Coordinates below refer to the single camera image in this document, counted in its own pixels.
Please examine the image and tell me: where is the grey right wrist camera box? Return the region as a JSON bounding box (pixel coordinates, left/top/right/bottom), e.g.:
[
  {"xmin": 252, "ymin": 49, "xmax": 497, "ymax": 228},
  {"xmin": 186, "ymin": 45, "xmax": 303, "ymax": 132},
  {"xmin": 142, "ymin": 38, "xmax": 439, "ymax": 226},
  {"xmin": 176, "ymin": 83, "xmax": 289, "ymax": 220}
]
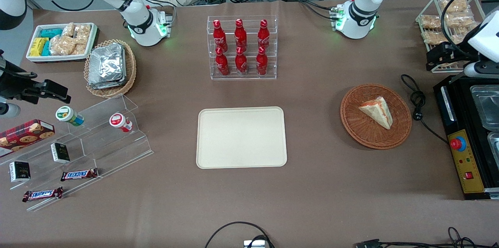
[{"xmin": 0, "ymin": 102, "xmax": 21, "ymax": 118}]

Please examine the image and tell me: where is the red tartan cookie box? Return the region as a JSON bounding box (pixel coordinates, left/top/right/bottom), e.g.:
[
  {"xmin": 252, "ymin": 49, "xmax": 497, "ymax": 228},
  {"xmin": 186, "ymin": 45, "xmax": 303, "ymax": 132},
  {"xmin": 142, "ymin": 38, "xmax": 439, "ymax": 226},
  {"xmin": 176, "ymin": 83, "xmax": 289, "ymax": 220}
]
[{"xmin": 0, "ymin": 119, "xmax": 55, "ymax": 158}]

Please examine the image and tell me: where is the black power cable with plug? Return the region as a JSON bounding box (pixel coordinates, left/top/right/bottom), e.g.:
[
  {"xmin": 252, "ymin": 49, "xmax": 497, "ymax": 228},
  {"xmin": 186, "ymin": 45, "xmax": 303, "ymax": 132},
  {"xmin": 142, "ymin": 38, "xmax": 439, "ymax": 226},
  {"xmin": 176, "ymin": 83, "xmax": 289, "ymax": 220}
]
[{"xmin": 401, "ymin": 74, "xmax": 449, "ymax": 144}]

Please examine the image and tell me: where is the red lidded yogurt cup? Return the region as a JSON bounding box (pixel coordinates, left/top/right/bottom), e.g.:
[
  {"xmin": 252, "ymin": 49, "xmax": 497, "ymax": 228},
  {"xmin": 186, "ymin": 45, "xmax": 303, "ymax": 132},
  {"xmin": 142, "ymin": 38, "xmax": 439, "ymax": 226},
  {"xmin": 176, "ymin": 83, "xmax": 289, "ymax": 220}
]
[{"xmin": 109, "ymin": 113, "xmax": 133, "ymax": 133}]

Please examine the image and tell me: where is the white rectangular snack tray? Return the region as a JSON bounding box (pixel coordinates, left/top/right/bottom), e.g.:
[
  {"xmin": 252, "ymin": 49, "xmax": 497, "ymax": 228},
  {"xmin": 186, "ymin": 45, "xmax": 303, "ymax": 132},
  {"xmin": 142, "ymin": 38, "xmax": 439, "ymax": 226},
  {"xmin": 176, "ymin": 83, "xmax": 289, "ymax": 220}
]
[{"xmin": 26, "ymin": 23, "xmax": 99, "ymax": 63}]

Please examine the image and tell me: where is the small black carton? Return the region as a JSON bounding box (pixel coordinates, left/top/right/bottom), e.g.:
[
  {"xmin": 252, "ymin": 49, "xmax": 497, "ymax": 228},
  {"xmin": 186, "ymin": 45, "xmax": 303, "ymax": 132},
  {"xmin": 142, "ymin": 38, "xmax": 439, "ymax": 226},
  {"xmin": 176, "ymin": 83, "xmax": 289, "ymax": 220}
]
[
  {"xmin": 51, "ymin": 142, "xmax": 71, "ymax": 164},
  {"xmin": 9, "ymin": 161, "xmax": 31, "ymax": 183}
]

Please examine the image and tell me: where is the cream rectangular serving tray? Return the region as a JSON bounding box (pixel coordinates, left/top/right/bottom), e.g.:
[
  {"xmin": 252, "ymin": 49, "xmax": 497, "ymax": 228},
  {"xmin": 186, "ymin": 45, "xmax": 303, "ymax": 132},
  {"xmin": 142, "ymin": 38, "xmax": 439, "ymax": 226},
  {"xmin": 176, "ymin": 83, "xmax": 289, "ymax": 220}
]
[{"xmin": 196, "ymin": 106, "xmax": 288, "ymax": 169}]

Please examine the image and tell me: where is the brown Snickers bar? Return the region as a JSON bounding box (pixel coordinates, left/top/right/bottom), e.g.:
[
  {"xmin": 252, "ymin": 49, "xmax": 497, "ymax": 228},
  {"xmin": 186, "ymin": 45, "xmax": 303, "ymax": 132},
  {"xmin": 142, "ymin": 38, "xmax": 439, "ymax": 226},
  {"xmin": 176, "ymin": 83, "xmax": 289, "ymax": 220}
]
[
  {"xmin": 60, "ymin": 168, "xmax": 99, "ymax": 182},
  {"xmin": 22, "ymin": 187, "xmax": 64, "ymax": 202}
]

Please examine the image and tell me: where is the aluminium foil container stack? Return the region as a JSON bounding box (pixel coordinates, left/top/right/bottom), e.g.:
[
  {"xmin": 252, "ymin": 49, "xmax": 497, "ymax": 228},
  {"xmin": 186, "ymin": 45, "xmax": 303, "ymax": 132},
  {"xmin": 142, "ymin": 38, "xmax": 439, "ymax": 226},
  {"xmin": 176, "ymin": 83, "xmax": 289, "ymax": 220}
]
[{"xmin": 88, "ymin": 43, "xmax": 126, "ymax": 90}]

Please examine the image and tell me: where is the yellow snack packet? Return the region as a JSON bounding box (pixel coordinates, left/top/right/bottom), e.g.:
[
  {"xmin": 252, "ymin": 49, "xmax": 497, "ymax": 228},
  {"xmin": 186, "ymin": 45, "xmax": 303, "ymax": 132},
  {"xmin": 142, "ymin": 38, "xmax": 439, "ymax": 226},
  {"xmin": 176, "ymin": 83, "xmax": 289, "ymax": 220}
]
[{"xmin": 30, "ymin": 37, "xmax": 49, "ymax": 57}]

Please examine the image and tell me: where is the black cable with connector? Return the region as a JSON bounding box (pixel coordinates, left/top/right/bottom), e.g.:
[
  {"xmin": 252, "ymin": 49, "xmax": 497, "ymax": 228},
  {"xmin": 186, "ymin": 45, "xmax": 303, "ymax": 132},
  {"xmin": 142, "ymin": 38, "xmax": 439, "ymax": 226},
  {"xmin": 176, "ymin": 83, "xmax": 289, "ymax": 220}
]
[{"xmin": 355, "ymin": 227, "xmax": 499, "ymax": 248}]

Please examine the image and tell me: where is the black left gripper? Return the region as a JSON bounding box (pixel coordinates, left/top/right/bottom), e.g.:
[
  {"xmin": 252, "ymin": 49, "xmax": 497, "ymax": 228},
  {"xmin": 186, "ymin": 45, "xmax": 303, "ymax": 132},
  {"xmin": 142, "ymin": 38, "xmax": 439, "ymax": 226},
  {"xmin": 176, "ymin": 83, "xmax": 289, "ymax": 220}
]
[{"xmin": 426, "ymin": 39, "xmax": 484, "ymax": 73}]

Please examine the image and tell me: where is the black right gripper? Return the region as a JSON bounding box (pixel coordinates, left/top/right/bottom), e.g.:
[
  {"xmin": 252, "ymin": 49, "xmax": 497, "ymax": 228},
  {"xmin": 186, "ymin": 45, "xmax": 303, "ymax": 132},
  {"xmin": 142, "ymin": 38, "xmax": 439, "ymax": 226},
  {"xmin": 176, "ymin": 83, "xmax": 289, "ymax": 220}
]
[{"xmin": 0, "ymin": 51, "xmax": 72, "ymax": 105}]

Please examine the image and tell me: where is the brown round wicker basket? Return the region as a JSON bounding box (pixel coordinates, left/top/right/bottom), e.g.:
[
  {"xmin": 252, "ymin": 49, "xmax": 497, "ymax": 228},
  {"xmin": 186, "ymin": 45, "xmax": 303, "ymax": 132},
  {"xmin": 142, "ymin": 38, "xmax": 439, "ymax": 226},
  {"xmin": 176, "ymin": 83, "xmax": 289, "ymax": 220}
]
[{"xmin": 340, "ymin": 83, "xmax": 412, "ymax": 150}]

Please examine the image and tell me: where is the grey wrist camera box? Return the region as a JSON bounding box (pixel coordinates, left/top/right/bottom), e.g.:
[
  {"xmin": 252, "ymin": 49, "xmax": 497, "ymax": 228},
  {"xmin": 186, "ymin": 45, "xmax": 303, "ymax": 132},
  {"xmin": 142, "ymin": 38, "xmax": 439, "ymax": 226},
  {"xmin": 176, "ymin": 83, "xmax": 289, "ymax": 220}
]
[
  {"xmin": 463, "ymin": 60, "xmax": 492, "ymax": 79},
  {"xmin": 0, "ymin": 102, "xmax": 21, "ymax": 118}
]

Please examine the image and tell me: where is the red cola bottle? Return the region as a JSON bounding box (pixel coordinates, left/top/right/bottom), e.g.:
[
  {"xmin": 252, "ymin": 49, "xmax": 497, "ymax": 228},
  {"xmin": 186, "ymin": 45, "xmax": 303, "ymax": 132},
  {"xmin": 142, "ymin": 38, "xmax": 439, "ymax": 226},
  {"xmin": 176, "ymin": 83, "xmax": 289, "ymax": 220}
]
[
  {"xmin": 215, "ymin": 47, "xmax": 230, "ymax": 76},
  {"xmin": 212, "ymin": 19, "xmax": 228, "ymax": 51},
  {"xmin": 235, "ymin": 46, "xmax": 248, "ymax": 75},
  {"xmin": 258, "ymin": 19, "xmax": 271, "ymax": 50},
  {"xmin": 234, "ymin": 18, "xmax": 248, "ymax": 50},
  {"xmin": 256, "ymin": 46, "xmax": 268, "ymax": 76}
]

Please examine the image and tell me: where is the black looped cable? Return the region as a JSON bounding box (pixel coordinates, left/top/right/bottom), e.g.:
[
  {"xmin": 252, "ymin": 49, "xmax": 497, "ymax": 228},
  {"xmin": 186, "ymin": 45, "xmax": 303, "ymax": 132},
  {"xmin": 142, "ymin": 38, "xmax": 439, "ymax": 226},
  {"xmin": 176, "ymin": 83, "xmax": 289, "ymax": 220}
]
[{"xmin": 205, "ymin": 221, "xmax": 275, "ymax": 248}]

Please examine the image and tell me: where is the silver mould tray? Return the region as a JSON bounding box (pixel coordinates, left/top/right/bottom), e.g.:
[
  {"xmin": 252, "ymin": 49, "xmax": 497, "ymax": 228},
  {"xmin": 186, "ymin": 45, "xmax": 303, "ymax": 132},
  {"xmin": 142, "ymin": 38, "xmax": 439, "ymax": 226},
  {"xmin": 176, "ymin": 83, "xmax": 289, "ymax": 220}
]
[
  {"xmin": 470, "ymin": 84, "xmax": 499, "ymax": 131},
  {"xmin": 487, "ymin": 131, "xmax": 499, "ymax": 163}
]

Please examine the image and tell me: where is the black sealing machine yellow panel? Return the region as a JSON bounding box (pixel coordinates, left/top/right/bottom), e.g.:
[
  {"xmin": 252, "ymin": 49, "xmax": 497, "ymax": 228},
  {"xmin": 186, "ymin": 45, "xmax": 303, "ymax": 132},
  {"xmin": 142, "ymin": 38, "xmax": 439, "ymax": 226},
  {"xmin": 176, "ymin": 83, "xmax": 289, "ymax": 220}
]
[{"xmin": 433, "ymin": 73, "xmax": 499, "ymax": 200}]

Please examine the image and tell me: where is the light tan wicker basket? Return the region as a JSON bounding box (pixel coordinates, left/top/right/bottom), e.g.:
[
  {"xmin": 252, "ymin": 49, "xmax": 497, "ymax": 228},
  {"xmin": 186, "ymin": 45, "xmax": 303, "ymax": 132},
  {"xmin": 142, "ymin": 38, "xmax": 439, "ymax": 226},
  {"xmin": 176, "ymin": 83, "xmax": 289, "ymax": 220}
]
[{"xmin": 84, "ymin": 39, "xmax": 137, "ymax": 98}]

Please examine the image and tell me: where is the clear acrylic bottle rack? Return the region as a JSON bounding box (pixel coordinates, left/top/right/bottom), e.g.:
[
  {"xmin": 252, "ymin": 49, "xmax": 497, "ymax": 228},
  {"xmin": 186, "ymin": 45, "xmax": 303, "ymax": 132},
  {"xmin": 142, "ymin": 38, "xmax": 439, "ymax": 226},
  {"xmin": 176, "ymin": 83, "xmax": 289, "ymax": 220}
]
[{"xmin": 207, "ymin": 15, "xmax": 278, "ymax": 81}]

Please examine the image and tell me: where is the triangular sandwich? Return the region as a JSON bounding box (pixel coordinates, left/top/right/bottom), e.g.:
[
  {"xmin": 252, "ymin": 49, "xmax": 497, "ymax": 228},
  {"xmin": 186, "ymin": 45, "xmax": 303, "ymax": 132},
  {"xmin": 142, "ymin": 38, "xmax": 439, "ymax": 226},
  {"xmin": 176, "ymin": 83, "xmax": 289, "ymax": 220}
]
[{"xmin": 358, "ymin": 96, "xmax": 393, "ymax": 130}]

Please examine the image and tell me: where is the clear acrylic stepped display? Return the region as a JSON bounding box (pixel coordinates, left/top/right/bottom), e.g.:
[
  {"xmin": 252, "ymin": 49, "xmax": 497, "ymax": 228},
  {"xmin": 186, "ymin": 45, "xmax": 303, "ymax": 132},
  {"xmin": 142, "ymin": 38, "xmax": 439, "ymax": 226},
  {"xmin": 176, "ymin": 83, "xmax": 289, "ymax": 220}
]
[{"xmin": 0, "ymin": 93, "xmax": 154, "ymax": 212}]

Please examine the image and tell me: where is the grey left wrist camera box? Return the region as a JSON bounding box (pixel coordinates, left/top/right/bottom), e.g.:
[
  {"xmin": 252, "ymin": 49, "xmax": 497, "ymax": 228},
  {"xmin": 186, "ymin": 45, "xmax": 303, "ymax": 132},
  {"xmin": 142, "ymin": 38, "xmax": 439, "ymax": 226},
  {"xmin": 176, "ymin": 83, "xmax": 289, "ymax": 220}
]
[{"xmin": 463, "ymin": 60, "xmax": 492, "ymax": 79}]

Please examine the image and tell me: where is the white wire rack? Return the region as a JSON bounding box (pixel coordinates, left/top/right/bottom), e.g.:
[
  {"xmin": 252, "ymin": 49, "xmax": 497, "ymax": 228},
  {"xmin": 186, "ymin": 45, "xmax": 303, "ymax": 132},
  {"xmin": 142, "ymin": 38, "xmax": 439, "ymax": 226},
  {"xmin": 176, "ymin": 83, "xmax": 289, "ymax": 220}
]
[{"xmin": 415, "ymin": 0, "xmax": 499, "ymax": 74}]

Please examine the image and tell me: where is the green lidded yogurt cup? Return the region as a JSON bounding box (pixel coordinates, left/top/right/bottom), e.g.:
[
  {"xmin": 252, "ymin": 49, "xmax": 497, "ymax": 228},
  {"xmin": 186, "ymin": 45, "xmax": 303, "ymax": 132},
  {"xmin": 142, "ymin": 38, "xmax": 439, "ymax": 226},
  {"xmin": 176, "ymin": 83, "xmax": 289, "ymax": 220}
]
[{"xmin": 55, "ymin": 106, "xmax": 85, "ymax": 127}]

